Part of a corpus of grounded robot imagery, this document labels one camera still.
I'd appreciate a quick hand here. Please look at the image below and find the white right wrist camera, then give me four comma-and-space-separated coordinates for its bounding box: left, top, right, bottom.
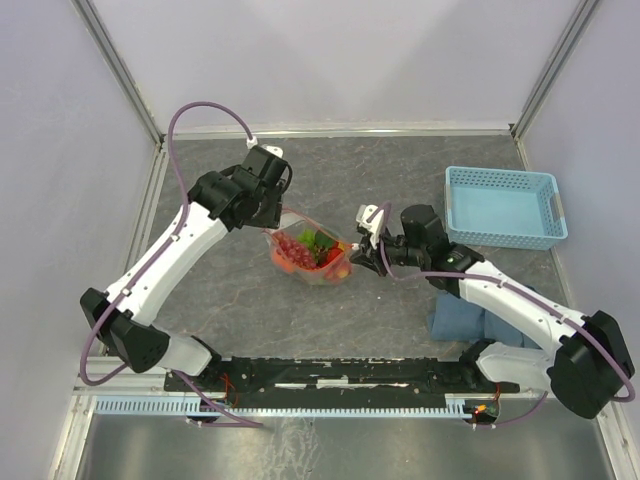
356, 202, 391, 247

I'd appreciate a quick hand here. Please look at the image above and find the clear zip bag orange zipper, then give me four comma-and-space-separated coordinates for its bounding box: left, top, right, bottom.
263, 209, 354, 286

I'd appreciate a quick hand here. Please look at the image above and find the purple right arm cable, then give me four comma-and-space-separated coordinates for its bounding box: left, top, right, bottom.
367, 200, 637, 431

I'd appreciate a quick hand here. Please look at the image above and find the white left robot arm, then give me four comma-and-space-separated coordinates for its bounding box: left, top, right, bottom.
80, 145, 292, 390

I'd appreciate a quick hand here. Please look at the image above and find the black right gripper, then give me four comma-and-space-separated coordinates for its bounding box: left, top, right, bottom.
349, 223, 426, 278

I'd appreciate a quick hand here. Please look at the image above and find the aluminium frame rail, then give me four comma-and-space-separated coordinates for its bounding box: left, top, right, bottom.
72, 355, 174, 396

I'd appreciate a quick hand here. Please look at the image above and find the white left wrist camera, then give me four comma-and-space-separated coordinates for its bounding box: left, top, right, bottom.
246, 136, 284, 158

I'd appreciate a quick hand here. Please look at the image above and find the orange peach fruit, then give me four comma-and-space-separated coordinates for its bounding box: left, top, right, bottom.
270, 248, 295, 274

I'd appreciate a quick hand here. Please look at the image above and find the green grape bunch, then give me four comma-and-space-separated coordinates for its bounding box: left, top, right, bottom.
297, 229, 336, 250

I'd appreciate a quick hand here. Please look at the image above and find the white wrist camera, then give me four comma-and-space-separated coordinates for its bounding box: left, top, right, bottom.
246, 136, 284, 158
356, 202, 391, 247

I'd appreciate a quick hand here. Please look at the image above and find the light blue cable duct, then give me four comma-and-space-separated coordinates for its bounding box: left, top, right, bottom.
93, 394, 474, 417

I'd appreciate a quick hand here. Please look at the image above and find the red cherry bunch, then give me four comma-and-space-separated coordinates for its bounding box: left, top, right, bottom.
318, 243, 344, 268

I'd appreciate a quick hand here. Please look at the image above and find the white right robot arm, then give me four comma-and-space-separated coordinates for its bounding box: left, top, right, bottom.
351, 204, 636, 419

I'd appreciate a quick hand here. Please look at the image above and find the purple grape bunch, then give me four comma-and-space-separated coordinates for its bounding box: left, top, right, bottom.
274, 232, 317, 270

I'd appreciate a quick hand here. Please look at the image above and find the blue cloth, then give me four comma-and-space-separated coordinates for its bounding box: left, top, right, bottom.
427, 293, 539, 349

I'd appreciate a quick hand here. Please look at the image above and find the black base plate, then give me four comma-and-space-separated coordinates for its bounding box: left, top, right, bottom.
193, 357, 520, 410

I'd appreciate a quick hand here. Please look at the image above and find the light blue plastic basket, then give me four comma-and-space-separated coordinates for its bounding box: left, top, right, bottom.
445, 166, 568, 251

